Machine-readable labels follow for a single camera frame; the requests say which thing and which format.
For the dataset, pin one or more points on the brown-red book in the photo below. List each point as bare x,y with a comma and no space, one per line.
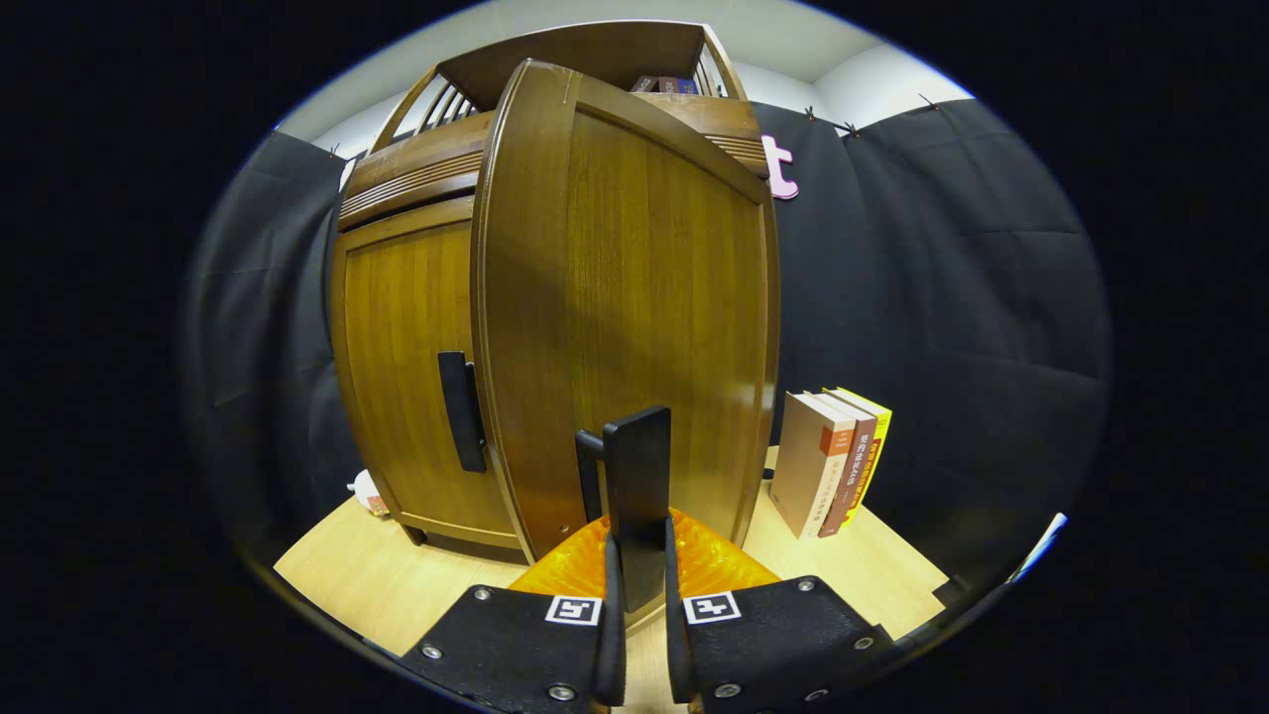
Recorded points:
853,476

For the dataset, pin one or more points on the black backdrop cloth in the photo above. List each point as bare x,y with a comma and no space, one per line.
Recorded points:
942,297

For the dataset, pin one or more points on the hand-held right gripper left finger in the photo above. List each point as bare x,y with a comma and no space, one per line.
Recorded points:
516,645

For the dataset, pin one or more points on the brown leaning book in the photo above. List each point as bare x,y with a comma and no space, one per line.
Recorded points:
644,84

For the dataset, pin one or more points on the white book with orange label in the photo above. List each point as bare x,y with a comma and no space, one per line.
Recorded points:
801,461

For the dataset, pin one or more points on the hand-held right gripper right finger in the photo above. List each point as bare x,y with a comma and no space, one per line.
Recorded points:
783,640

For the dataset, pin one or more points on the dark red book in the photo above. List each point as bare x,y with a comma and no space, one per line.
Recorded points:
668,85

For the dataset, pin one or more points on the wooden double-door shoe cabinet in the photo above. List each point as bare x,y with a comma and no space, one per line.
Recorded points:
595,50

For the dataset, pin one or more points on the wooden cabinet door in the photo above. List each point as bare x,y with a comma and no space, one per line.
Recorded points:
644,297
406,337

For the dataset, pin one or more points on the white crumpled packet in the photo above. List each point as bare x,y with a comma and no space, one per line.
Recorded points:
367,493

